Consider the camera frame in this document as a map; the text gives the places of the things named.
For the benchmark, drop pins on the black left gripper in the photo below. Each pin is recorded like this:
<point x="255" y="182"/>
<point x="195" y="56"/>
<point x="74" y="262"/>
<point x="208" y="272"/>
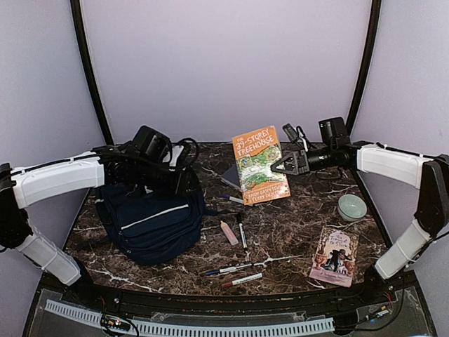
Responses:
<point x="180" y="186"/>

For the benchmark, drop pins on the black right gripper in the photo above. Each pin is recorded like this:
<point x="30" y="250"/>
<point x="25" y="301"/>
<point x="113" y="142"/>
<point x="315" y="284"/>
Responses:
<point x="301" y="154"/>

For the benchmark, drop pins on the orange treehouse paperback book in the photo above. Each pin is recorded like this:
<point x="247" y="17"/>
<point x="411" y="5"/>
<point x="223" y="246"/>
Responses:
<point x="255" y="152"/>

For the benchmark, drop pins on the navy blue student backpack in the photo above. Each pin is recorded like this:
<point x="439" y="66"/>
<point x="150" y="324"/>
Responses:
<point x="151" y="227"/>

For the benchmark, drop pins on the pink Shakespeare paperback book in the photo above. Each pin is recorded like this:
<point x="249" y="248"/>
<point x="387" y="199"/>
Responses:
<point x="335" y="257"/>

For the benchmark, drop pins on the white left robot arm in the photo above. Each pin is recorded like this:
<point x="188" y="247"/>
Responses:
<point x="22" y="187"/>

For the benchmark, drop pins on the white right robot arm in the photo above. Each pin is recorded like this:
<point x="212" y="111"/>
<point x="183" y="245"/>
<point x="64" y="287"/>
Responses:
<point x="409" y="189"/>

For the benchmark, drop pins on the navy blue notebook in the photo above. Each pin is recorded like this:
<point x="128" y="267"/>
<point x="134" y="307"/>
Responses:
<point x="231" y="178"/>

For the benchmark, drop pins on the purple capped white marker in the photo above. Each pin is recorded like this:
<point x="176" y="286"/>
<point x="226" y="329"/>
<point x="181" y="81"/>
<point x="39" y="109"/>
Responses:
<point x="233" y="199"/>

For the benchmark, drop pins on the black capped white marker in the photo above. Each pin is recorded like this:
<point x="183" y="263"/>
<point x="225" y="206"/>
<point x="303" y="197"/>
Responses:
<point x="243" y="235"/>

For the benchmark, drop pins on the green bowl right side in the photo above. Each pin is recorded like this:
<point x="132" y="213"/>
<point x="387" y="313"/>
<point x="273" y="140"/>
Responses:
<point x="351" y="207"/>

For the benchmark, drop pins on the red capped white marker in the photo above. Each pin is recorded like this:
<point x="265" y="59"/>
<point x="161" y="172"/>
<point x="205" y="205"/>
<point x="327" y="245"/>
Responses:
<point x="242" y="280"/>

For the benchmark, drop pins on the blue capped white marker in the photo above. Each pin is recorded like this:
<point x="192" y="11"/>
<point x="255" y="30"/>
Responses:
<point x="227" y="269"/>

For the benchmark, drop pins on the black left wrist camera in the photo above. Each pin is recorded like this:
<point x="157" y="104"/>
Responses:
<point x="151" y="144"/>

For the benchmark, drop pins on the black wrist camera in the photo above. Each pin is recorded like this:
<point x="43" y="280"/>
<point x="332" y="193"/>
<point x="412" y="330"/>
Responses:
<point x="151" y="144"/>
<point x="333" y="127"/>

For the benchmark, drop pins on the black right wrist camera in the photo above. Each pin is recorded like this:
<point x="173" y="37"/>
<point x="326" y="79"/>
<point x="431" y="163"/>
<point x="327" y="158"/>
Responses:
<point x="333" y="127"/>

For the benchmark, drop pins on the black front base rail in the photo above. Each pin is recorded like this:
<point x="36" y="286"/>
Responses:
<point x="125" y="295"/>

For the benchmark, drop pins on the grey slotted cable duct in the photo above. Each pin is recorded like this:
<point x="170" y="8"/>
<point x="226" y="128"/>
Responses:
<point x="165" y="324"/>

